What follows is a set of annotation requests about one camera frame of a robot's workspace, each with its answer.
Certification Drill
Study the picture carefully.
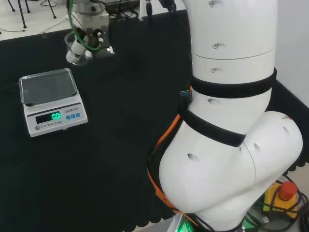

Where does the clear glass beaker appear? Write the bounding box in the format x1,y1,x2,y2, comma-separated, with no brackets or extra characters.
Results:
64,31,94,66

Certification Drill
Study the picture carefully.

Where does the black stop button cable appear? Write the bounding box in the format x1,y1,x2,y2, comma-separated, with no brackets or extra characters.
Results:
265,174,309,232

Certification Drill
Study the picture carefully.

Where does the black bench cloth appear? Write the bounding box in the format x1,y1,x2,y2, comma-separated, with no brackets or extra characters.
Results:
0,9,309,228

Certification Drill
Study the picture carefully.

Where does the blue plug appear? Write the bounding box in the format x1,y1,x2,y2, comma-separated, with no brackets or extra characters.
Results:
180,89,193,102

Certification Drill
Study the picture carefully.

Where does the thin white cable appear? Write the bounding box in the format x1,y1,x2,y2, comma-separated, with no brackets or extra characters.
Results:
0,14,71,34

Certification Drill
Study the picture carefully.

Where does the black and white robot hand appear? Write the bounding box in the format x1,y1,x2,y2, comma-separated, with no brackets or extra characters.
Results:
65,12,115,65

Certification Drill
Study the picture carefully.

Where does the black tripod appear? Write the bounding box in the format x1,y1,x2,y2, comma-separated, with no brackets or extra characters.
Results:
9,0,57,29

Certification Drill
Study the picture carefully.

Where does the yellow stop button red cap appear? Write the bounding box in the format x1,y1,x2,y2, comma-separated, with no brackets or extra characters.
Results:
262,181,300,220

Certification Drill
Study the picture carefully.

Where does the black cable with plug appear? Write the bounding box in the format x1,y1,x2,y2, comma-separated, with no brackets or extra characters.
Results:
144,0,153,24

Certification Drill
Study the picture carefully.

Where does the green cable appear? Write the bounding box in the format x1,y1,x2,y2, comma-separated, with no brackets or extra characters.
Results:
67,0,102,53

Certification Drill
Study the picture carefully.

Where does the white electronic balance steel pan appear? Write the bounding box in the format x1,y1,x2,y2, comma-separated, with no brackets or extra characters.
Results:
18,68,89,138

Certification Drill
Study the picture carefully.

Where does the orange cable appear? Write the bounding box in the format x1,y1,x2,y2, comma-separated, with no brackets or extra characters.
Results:
147,86,199,228

